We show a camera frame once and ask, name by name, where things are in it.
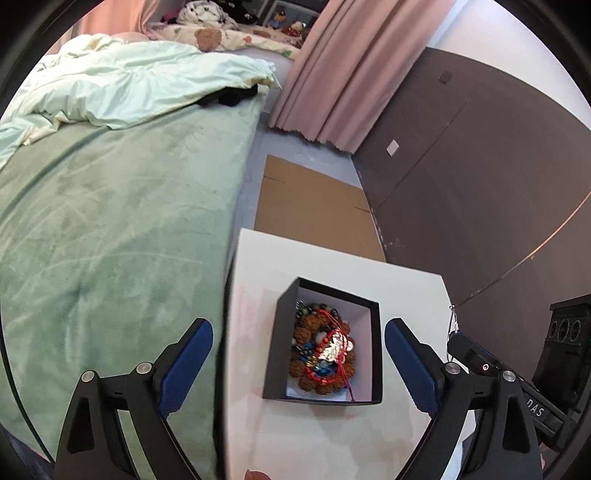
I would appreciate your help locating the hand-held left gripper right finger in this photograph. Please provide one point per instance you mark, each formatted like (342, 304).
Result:
(411, 364)

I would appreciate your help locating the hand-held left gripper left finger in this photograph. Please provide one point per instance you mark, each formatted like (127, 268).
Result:
(184, 364)

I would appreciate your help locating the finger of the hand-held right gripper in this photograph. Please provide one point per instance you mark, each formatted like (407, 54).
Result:
(471, 353)

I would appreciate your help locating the black jewelry box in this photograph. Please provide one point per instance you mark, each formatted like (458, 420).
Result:
(282, 350)

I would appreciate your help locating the bed with green sheet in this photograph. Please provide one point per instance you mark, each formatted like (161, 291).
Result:
(115, 230)

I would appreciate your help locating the flat cardboard sheet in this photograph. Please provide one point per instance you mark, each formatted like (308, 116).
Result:
(314, 207)

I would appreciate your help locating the black garment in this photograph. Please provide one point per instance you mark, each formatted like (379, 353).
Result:
(231, 97)

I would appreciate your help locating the light green duvet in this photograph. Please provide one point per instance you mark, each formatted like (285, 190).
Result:
(138, 78)

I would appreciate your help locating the pink curtain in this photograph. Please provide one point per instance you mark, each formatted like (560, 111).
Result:
(351, 69)

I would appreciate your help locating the floral print blanket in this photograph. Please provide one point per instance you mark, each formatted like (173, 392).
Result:
(240, 41)

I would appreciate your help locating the black and white cloth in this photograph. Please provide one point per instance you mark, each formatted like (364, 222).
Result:
(207, 11)

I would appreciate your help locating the colourful plush toy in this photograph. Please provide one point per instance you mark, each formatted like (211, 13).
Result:
(295, 27)
(280, 19)

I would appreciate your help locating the pink cloth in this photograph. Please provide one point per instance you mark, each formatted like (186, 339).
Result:
(124, 14)

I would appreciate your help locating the white wall socket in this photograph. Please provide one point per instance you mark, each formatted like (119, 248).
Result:
(392, 148)

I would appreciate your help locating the dark wall plate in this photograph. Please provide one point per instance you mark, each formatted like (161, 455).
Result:
(446, 77)

